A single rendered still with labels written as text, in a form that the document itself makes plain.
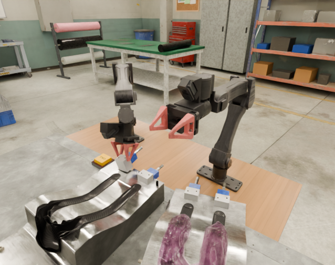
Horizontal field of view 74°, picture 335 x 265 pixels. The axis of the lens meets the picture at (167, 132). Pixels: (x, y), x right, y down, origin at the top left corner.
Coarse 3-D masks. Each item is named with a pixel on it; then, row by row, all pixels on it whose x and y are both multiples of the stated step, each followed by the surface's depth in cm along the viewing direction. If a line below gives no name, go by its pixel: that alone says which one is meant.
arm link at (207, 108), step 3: (201, 99) 63; (204, 99) 63; (207, 99) 66; (201, 102) 64; (204, 102) 64; (207, 102) 65; (204, 105) 64; (207, 105) 65; (210, 105) 66; (204, 108) 63; (207, 108) 64; (210, 108) 66; (204, 111) 63; (207, 111) 65; (210, 111) 66; (204, 114) 64; (207, 114) 66; (201, 117) 64
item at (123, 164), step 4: (140, 148) 96; (136, 152) 94; (120, 156) 90; (124, 156) 89; (132, 156) 90; (136, 156) 92; (116, 160) 88; (120, 160) 87; (124, 160) 86; (132, 160) 90; (120, 164) 88; (124, 164) 87; (128, 164) 88; (120, 168) 90; (124, 168) 88; (128, 168) 88
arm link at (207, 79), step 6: (204, 78) 59; (210, 78) 60; (204, 84) 60; (210, 84) 61; (204, 90) 61; (210, 90) 62; (204, 96) 62; (210, 96) 67; (210, 102) 67; (216, 102) 66; (222, 102) 67; (216, 108) 67; (222, 108) 68
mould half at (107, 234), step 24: (72, 192) 78; (120, 192) 79; (144, 192) 79; (72, 216) 65; (120, 216) 70; (144, 216) 78; (24, 240) 66; (72, 240) 58; (96, 240) 60; (120, 240) 70; (0, 264) 59; (24, 264) 59; (48, 264) 59; (72, 264) 58; (96, 264) 63
